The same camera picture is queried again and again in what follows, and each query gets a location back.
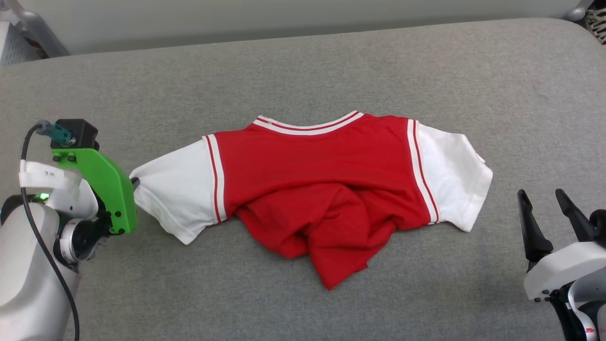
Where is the red and white shirt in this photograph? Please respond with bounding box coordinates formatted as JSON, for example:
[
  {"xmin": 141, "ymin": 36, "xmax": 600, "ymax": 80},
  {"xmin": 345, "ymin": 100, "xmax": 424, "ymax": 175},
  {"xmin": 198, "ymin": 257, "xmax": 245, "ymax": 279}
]
[{"xmin": 129, "ymin": 110, "xmax": 494, "ymax": 291}]

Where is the white woven laundry basket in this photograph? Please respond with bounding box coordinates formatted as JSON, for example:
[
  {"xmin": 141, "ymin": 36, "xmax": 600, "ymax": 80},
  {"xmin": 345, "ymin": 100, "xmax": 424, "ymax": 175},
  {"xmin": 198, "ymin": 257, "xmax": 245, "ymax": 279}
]
[{"xmin": 0, "ymin": 21, "xmax": 41, "ymax": 66}]

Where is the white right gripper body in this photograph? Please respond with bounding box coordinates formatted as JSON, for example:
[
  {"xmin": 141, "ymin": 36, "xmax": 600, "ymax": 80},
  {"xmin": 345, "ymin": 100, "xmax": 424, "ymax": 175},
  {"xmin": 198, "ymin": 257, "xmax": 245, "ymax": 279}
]
[{"xmin": 523, "ymin": 240, "xmax": 606, "ymax": 302}]

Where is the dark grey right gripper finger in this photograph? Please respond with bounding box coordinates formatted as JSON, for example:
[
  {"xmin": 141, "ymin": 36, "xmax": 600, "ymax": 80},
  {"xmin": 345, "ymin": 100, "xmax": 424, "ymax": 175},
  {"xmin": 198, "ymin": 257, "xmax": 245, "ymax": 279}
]
[
  {"xmin": 555, "ymin": 188, "xmax": 598, "ymax": 242},
  {"xmin": 517, "ymin": 189, "xmax": 554, "ymax": 264}
]

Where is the white sneaker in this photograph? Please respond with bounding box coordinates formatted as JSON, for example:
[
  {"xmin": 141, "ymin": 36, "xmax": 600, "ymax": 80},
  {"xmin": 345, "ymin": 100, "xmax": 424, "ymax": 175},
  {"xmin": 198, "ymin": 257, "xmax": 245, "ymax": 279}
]
[{"xmin": 584, "ymin": 9, "xmax": 606, "ymax": 46}]

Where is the white label tape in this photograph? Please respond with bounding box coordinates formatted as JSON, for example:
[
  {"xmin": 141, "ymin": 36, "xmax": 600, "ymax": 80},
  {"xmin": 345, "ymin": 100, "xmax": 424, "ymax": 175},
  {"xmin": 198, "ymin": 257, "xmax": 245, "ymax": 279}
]
[{"xmin": 19, "ymin": 160, "xmax": 82, "ymax": 191}]

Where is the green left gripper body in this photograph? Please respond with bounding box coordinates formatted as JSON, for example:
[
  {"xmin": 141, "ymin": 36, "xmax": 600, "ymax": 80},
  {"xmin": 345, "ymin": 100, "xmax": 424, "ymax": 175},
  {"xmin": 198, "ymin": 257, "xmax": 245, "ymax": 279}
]
[{"xmin": 51, "ymin": 149, "xmax": 138, "ymax": 235}]

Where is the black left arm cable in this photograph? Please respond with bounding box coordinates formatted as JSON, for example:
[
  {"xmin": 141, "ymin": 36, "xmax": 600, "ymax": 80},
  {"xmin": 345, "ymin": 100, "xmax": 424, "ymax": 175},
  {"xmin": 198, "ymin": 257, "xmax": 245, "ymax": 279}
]
[{"xmin": 20, "ymin": 121, "xmax": 80, "ymax": 341}]

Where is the light grey partition panel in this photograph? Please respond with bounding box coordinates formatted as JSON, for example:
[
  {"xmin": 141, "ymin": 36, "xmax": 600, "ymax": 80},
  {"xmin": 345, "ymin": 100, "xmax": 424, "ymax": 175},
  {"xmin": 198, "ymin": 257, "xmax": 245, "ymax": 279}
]
[{"xmin": 5, "ymin": 0, "xmax": 588, "ymax": 57}]

